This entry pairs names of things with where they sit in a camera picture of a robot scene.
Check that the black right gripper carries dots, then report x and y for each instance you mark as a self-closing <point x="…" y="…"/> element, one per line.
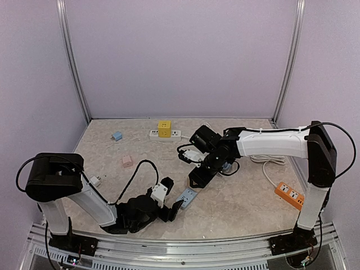
<point x="203" y="174"/>

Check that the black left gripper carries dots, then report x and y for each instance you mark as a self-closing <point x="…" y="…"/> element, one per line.
<point x="170" y="214"/>

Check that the blue power strip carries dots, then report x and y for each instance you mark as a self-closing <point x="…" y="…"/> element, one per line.
<point x="189" y="194"/>

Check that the white power strip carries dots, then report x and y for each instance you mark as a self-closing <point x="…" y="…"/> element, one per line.
<point x="176" y="135"/>

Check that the yellow cube socket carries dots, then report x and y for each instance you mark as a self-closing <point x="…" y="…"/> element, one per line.
<point x="164" y="128"/>

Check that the pink plug adapter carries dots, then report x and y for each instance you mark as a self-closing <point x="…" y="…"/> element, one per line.
<point x="127" y="161"/>

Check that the orange power strip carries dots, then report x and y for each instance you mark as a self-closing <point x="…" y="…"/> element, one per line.
<point x="284" y="191"/>

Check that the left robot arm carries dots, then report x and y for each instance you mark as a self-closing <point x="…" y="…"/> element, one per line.
<point x="54" y="176"/>

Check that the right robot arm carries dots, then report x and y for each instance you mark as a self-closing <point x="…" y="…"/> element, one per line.
<point x="311" y="143"/>

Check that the blue plug adapter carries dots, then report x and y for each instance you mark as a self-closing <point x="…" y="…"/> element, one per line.
<point x="117" y="136"/>

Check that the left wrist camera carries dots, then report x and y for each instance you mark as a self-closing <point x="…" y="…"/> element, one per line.
<point x="161" y="190"/>

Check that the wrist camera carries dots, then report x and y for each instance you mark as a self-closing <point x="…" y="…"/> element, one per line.
<point x="161" y="190"/>
<point x="191" y="156"/>

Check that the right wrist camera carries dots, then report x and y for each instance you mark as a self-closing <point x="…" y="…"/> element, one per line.
<point x="191" y="156"/>

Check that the white charger with cable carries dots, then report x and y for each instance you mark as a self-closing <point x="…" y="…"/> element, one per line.
<point x="95" y="181"/>

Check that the front aluminium rail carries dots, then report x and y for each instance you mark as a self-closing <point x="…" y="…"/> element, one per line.
<point x="116" y="252"/>

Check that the right aluminium frame post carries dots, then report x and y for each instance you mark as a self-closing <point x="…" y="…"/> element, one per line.
<point x="290" y="63"/>

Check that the aluminium frame post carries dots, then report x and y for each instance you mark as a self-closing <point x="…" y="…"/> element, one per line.
<point x="290" y="63"/>
<point x="65" y="31"/>

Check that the left aluminium frame post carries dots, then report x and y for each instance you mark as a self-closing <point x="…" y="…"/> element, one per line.
<point x="65" y="31"/>

